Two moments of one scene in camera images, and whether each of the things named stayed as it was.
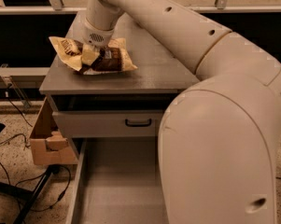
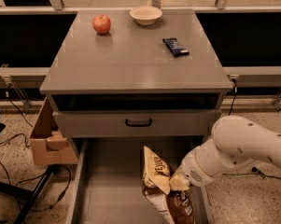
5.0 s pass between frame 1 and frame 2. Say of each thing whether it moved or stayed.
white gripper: moved
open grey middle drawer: stayed
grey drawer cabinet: stayed
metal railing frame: stayed
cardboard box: stayed
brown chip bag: moved
